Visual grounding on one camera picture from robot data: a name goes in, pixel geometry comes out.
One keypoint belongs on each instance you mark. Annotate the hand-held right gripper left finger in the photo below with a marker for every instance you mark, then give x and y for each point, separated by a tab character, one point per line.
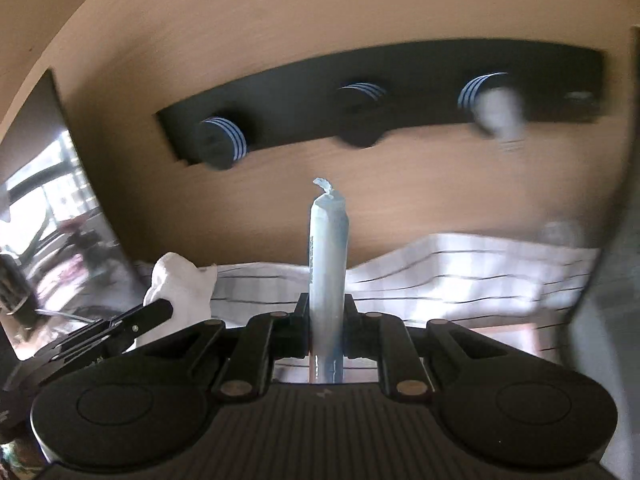
303	310

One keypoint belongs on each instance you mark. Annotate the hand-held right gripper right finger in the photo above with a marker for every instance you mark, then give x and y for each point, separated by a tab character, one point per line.
349	312

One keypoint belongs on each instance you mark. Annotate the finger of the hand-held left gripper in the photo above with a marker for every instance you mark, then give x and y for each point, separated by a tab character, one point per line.
147	316

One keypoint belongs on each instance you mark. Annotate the white cloth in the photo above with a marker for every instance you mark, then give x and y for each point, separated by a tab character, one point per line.
175	280

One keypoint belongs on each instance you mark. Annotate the light blue soft packet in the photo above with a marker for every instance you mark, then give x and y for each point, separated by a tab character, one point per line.
327	270

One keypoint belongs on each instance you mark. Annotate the white striped bed sheet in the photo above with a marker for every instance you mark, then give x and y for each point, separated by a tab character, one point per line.
450	270

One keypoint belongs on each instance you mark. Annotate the black television screen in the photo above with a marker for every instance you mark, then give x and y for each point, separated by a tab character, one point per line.
50	185

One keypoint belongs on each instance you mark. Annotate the white hanging item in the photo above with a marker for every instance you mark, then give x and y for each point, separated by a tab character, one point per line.
496	110

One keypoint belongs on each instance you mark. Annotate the black wall hook rack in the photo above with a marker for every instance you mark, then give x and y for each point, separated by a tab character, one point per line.
300	95

